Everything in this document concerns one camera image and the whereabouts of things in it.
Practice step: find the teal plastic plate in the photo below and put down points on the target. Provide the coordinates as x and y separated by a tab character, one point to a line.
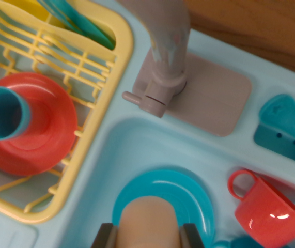
193	196

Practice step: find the red plastic plate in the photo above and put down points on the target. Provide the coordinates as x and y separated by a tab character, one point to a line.
46	129

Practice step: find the teal dish brush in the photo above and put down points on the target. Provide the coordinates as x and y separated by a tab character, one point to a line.
284	121

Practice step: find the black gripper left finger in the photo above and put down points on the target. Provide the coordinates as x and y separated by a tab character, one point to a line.
106	237

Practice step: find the yellow plastic dish rack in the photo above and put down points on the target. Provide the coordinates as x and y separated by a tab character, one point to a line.
121	51

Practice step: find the teal plastic utensil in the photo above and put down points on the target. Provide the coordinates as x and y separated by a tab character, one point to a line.
77	20

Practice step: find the grey toy faucet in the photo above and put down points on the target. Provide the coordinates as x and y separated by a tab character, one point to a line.
214	98

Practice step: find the light blue toy sink unit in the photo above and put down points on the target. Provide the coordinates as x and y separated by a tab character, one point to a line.
149	144

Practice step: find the cream toy detergent bottle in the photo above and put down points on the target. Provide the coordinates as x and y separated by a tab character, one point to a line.
148	222

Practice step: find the teal plastic tumbler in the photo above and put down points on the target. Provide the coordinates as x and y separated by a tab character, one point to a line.
25	113

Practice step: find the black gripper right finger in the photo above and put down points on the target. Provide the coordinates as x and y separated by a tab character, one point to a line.
191	237

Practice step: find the yellow plastic utensil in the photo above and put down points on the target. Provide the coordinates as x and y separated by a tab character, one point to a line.
36	9

